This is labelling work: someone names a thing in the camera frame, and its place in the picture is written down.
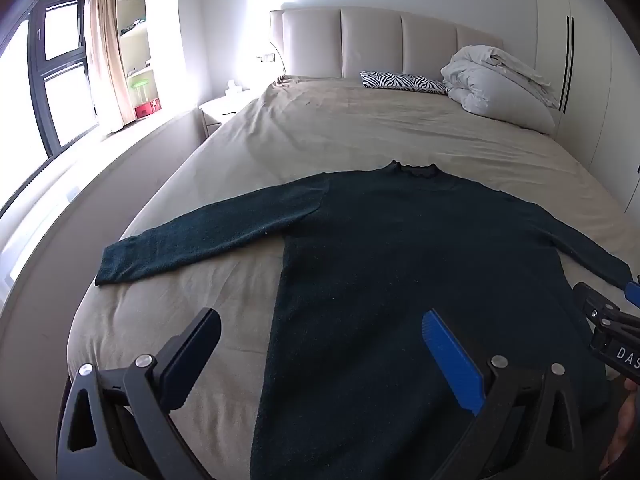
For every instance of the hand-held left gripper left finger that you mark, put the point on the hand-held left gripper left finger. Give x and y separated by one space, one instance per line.
187 365

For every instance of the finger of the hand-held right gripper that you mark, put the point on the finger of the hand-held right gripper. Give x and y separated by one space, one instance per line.
597 310
634 292

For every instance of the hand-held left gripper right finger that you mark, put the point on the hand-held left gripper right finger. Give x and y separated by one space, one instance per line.
450 360

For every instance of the dark green sweater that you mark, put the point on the dark green sweater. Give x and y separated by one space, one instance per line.
400 270

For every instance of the person's right hand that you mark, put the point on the person's right hand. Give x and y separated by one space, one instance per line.
629 420

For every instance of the beige window bench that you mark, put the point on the beige window bench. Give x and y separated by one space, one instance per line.
100 185

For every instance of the white wardrobe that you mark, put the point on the white wardrobe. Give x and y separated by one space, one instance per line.
595 75

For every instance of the white folded duvet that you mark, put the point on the white folded duvet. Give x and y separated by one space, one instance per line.
492 87

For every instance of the white nightstand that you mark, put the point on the white nightstand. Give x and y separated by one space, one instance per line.
220 110

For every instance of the red box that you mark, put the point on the red box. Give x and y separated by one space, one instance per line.
148 108

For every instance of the bed with beige sheet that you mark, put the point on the bed with beige sheet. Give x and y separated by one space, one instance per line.
325 130

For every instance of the green plastic stool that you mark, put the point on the green plastic stool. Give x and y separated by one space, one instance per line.
140 87

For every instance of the tissue box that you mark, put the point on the tissue box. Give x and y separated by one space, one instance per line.
233 86

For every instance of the zebra print pillow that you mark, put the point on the zebra print pillow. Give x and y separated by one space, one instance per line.
400 81

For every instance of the black framed window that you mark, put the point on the black framed window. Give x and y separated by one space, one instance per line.
60 70

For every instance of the beige curtain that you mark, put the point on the beige curtain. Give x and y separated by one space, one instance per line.
105 50

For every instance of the beige padded headboard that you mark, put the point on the beige padded headboard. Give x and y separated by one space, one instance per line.
370 42

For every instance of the wall switch panel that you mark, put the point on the wall switch panel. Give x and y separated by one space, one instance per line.
267 57

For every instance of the white wall shelf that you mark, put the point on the white wall shelf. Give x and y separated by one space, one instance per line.
135 25

